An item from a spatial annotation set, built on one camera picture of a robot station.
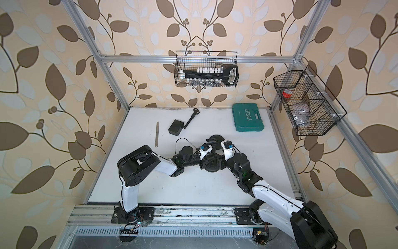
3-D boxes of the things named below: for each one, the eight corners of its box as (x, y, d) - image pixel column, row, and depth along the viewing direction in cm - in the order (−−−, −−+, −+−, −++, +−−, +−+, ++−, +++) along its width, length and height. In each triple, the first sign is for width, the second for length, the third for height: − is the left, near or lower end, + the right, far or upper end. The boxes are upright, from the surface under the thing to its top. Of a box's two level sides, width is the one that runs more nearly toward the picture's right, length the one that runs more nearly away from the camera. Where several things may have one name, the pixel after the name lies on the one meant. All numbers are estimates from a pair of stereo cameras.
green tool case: (235, 132, 109) (237, 127, 104) (231, 107, 125) (233, 102, 120) (262, 132, 109) (265, 127, 104) (255, 107, 125) (257, 102, 120)
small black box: (168, 133, 108) (167, 129, 105) (175, 122, 114) (175, 119, 111) (178, 136, 106) (177, 133, 103) (185, 125, 112) (184, 122, 110)
